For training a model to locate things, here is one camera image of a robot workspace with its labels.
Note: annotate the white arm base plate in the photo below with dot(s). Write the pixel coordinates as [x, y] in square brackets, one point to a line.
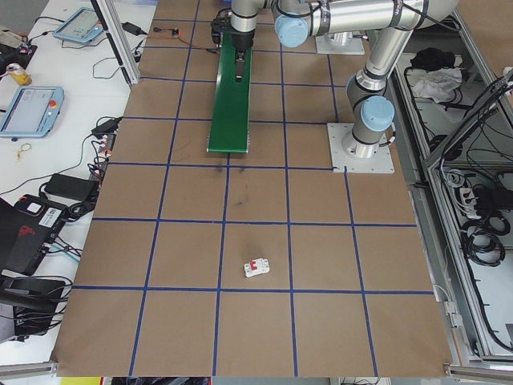
[380, 164]
[340, 49]

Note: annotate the white crumpled cloth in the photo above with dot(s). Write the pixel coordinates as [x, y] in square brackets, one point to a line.
[435, 84]

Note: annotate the black desktop stand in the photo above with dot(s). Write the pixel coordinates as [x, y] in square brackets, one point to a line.
[28, 288]

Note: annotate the black barrel plug lead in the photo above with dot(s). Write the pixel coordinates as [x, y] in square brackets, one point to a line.
[156, 29]

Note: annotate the yellow drink can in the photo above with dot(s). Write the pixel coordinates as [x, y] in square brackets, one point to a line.
[20, 75]

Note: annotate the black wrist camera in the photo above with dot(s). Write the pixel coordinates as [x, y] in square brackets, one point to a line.
[219, 28]

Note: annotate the black power adapter brick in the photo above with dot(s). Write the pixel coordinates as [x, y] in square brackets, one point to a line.
[106, 125]
[130, 27]

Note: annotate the teach pendant with lit screen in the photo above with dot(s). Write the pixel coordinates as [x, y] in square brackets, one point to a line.
[78, 25]

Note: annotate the small board with red light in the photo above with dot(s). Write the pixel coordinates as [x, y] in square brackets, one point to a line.
[175, 32]

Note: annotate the white power strip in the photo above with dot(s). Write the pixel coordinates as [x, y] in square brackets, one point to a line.
[467, 198]

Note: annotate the aluminium profile post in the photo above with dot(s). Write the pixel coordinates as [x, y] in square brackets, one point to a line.
[116, 40]

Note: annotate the black power supply brick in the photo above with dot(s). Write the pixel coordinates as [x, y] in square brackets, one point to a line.
[74, 186]

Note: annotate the grey metal bracket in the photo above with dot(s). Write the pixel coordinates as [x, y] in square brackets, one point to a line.
[453, 314]

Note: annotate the V-shaped metal bar frame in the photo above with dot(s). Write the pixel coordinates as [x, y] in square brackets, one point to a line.
[469, 119]

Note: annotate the white red circuit breaker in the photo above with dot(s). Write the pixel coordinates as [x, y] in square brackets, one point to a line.
[258, 270]

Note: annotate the green belt conveyor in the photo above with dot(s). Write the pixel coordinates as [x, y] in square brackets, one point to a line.
[230, 120]

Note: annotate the power strip with red switches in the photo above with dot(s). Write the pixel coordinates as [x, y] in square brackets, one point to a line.
[102, 154]

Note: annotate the black flat device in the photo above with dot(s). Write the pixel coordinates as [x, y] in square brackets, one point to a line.
[14, 56]

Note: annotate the black red box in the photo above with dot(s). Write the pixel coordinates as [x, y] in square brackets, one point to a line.
[20, 248]

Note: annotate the black cloth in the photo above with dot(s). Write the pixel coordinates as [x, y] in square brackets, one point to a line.
[433, 58]

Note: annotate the teach pendant with grey screen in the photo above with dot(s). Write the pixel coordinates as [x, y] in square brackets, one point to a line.
[30, 112]

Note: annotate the beige fabric pouch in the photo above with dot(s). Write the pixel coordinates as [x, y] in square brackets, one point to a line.
[8, 37]

